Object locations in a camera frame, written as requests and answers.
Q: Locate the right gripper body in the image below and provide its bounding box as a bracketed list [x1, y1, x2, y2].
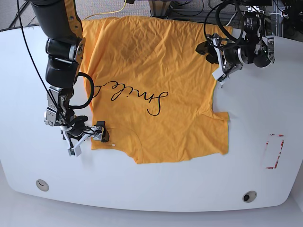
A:
[60, 124, 104, 151]

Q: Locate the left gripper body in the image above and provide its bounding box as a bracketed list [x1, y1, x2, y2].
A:
[207, 33, 243, 76]

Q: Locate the orange t-shirt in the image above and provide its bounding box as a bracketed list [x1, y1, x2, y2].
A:
[80, 16, 229, 164]

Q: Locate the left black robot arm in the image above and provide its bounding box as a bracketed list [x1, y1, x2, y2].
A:
[196, 0, 275, 83]

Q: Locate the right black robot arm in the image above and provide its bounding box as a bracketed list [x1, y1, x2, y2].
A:
[29, 0, 109, 156]

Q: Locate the left table grommet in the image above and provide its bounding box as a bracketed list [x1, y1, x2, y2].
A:
[36, 179, 49, 192]

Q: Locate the table grommet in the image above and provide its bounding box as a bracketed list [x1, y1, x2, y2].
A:
[36, 179, 49, 192]
[242, 191, 257, 203]

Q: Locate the red tape rectangle marking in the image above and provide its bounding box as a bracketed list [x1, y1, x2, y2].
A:
[262, 134, 285, 169]

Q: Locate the right table grommet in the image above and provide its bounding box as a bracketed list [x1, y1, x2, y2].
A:
[242, 191, 257, 203]

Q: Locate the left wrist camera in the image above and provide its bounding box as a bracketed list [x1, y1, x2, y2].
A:
[212, 68, 229, 85]

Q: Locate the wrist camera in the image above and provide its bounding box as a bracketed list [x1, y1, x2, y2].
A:
[212, 68, 229, 85]
[68, 147, 81, 157]

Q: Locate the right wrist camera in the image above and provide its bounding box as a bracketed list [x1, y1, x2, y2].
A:
[68, 147, 81, 157]

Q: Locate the aluminium frame stand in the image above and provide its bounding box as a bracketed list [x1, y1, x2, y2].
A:
[148, 0, 173, 18]

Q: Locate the yellow cable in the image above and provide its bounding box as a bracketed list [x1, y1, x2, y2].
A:
[82, 0, 126, 22]

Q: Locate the black cable on floor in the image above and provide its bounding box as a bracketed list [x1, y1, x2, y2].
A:
[0, 0, 36, 32]

